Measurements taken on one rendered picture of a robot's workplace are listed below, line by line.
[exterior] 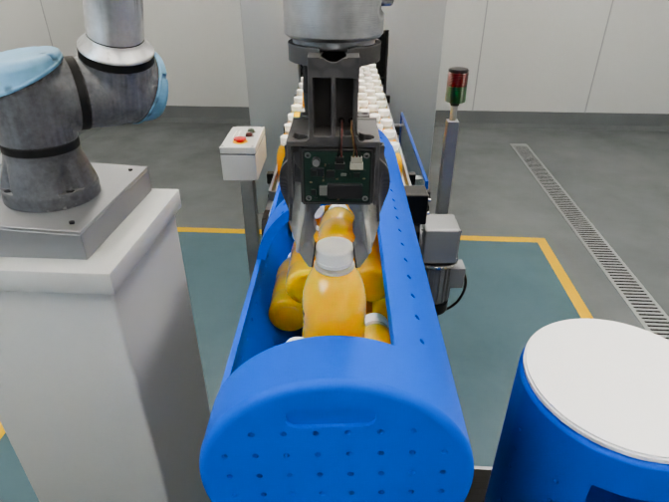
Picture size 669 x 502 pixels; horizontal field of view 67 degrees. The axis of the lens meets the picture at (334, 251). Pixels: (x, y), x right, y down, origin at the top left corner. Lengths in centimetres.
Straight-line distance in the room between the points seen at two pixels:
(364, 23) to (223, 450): 41
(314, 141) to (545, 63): 538
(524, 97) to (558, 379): 506
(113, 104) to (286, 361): 57
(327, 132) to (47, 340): 71
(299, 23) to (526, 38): 527
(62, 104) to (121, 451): 65
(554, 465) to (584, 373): 14
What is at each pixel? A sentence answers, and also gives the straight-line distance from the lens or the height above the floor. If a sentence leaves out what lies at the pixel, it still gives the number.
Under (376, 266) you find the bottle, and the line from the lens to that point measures 80.
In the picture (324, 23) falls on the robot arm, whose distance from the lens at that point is 38.
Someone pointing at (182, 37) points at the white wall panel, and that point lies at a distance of 573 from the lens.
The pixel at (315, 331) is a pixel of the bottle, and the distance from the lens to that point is 53.
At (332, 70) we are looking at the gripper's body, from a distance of 37.
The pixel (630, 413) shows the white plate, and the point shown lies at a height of 104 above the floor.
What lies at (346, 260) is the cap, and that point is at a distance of 49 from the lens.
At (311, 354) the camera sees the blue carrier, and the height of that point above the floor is 123.
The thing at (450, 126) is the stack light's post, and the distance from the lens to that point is 171.
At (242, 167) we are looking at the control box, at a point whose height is 104.
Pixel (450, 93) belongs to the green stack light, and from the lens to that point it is 168.
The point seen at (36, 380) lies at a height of 90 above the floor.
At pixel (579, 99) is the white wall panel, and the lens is 593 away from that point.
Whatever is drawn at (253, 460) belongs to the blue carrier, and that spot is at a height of 113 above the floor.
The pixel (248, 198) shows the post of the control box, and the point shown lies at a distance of 160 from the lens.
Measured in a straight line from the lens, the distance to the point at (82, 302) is 90.
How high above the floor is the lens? 156
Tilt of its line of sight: 31 degrees down
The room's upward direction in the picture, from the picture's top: straight up
